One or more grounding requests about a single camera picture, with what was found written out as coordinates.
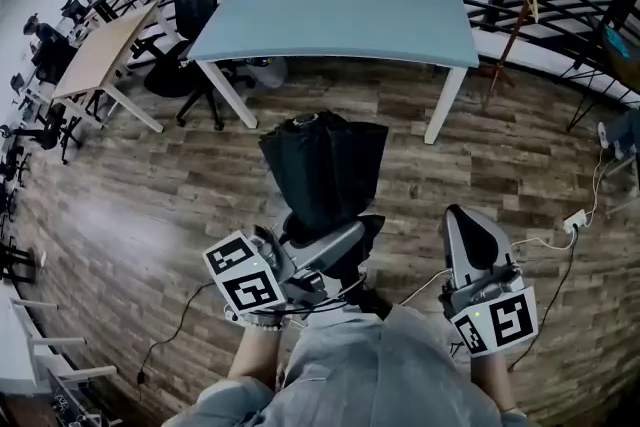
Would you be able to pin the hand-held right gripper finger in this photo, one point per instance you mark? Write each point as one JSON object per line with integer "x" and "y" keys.
{"x": 492, "y": 240}
{"x": 454, "y": 255}

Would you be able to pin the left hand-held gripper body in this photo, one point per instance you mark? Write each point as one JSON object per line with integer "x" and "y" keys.
{"x": 245, "y": 275}

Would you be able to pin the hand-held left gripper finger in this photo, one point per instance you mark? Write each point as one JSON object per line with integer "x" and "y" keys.
{"x": 325, "y": 250}
{"x": 286, "y": 221}

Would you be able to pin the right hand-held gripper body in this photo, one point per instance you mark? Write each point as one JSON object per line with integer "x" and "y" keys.
{"x": 505, "y": 320}

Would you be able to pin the black umbrella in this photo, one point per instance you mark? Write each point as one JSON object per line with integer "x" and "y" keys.
{"x": 325, "y": 165}

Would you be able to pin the person's right forearm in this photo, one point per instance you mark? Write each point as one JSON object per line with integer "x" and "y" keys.
{"x": 492, "y": 380}

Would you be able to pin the person's left forearm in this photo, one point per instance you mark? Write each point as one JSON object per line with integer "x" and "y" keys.
{"x": 255, "y": 355}

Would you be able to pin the person's black trouser leg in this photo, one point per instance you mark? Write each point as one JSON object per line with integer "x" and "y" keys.
{"x": 367, "y": 302}

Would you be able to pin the white power strip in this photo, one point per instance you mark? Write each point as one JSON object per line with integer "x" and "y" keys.
{"x": 574, "y": 221}

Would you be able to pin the person's grey shirt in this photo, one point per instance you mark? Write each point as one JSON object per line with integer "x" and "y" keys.
{"x": 375, "y": 375}

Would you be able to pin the grey bag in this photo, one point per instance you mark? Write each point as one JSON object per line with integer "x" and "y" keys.
{"x": 270, "y": 72}

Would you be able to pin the wooden coat rack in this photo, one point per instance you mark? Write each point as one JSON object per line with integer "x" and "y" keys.
{"x": 501, "y": 59}

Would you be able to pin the light blue table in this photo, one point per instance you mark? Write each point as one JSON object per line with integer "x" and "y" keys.
{"x": 330, "y": 15}

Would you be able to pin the black metal stool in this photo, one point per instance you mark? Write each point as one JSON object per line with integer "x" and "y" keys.
{"x": 17, "y": 262}

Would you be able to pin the teal cloth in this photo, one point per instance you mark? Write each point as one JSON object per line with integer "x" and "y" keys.
{"x": 616, "y": 44}

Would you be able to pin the black office chair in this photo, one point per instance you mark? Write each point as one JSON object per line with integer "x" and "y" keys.
{"x": 195, "y": 0}
{"x": 50, "y": 130}

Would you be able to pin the white desk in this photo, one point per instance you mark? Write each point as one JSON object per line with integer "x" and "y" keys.
{"x": 15, "y": 350}

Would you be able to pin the light wooden desk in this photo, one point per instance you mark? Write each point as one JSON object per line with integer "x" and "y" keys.
{"x": 100, "y": 55}

